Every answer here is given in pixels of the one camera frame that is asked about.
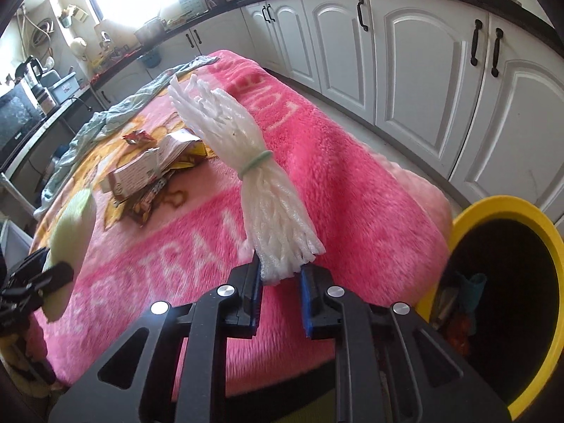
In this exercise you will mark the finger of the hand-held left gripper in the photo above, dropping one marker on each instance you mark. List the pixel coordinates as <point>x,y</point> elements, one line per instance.
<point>55,275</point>

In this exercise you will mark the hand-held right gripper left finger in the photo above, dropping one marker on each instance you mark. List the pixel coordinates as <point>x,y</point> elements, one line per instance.
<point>252,313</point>

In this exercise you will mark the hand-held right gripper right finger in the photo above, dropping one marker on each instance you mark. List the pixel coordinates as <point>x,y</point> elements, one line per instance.
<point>307,313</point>

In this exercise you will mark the light green cloth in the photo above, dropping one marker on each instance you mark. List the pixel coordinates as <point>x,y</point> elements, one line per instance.
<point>72,229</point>

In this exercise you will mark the red mesh bundle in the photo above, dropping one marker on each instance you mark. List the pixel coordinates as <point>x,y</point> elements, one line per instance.
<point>458,330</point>

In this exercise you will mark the blue terry cloth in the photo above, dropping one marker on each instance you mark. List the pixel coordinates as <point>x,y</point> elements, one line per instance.
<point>471,291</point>

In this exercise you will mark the white foam net bundle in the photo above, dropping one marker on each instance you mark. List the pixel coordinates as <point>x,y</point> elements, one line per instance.
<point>246,141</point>

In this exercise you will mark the yellow rimmed bin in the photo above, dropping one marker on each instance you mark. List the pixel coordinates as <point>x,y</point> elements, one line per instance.
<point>506,211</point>

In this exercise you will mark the lime green cushion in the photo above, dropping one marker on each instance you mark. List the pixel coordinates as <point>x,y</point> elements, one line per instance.
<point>319,407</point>

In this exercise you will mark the brown snack wrapper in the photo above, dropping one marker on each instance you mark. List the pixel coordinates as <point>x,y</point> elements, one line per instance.
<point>145,205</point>

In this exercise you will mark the snack wrappers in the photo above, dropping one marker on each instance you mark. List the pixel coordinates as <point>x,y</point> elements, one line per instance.
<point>141,174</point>

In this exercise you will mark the pink printed blanket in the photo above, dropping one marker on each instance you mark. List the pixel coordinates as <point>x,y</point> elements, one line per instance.
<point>352,185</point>

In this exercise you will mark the black microwave oven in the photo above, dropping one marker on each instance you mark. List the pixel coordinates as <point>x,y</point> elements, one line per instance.
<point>17,119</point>

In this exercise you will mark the small dark red wrapper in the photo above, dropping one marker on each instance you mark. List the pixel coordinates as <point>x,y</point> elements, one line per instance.
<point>139,137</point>

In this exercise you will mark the yellow snack wrapper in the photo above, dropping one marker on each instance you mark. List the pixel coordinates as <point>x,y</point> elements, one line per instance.
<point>196,156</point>

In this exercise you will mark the light blue cloth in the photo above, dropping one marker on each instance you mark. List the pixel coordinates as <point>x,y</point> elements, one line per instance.
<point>114,114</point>

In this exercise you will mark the grey blue storage box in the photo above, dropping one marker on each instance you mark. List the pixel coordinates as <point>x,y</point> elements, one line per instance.
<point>64,86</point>

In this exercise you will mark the dark electric kettle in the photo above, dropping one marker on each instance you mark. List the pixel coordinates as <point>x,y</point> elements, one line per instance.
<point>28,70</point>

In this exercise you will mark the white rounded kettle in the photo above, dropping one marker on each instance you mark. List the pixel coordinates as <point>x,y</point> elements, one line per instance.
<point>78,48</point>

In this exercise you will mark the blue hanging container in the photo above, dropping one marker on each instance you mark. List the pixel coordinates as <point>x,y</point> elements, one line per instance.
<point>151,59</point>

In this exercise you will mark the steel cooking pot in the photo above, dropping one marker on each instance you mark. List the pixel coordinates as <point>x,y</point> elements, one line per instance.
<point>150,31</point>

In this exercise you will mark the white lower cabinets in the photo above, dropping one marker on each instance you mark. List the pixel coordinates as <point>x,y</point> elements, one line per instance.
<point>418,75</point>

